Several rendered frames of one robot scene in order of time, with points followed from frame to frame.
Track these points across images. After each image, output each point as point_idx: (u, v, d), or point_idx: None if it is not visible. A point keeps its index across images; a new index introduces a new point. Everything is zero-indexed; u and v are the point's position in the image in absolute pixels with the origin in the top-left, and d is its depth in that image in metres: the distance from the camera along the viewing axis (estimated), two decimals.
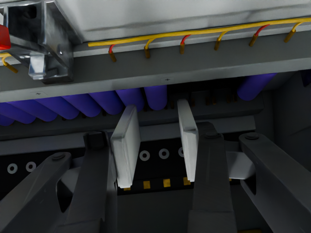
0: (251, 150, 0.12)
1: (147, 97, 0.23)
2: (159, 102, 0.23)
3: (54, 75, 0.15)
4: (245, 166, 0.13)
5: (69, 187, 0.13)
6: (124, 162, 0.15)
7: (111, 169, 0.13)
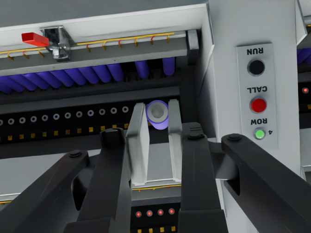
0: (233, 151, 0.12)
1: (110, 72, 0.42)
2: (117, 75, 0.43)
3: (62, 57, 0.34)
4: (227, 167, 0.13)
5: (86, 185, 0.14)
6: (139, 159, 0.15)
7: (126, 168, 0.13)
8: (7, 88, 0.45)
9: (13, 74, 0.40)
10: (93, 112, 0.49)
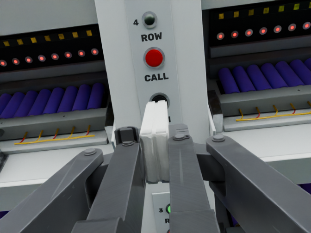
0: (219, 152, 0.12)
1: None
2: None
3: None
4: (211, 168, 0.13)
5: (101, 183, 0.14)
6: (153, 158, 0.15)
7: (139, 167, 0.13)
8: None
9: None
10: None
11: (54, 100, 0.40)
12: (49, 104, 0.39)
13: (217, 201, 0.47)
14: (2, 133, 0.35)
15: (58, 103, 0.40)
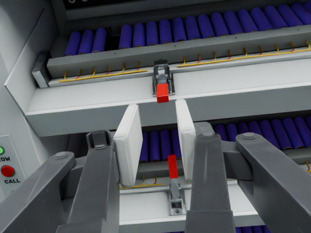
0: (248, 150, 0.12)
1: (129, 35, 0.42)
2: (123, 32, 0.43)
3: (158, 65, 0.35)
4: (242, 166, 0.13)
5: (71, 187, 0.13)
6: (127, 161, 0.15)
7: (114, 169, 0.13)
8: (240, 14, 0.43)
9: (221, 34, 0.40)
10: None
11: None
12: None
13: None
14: None
15: None
